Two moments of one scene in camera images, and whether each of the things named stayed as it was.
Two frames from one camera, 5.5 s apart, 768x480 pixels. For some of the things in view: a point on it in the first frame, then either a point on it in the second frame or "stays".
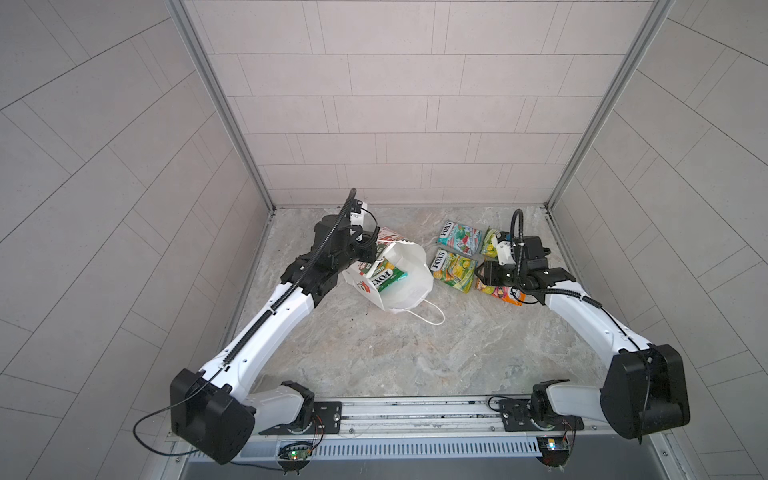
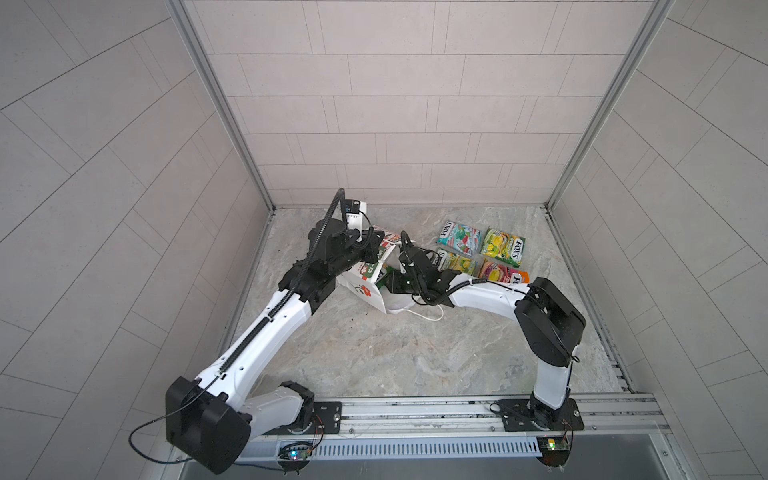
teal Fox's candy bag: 459,238 stays
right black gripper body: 504,274 -> 404,283
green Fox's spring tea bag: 456,269 stays
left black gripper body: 350,252 stays
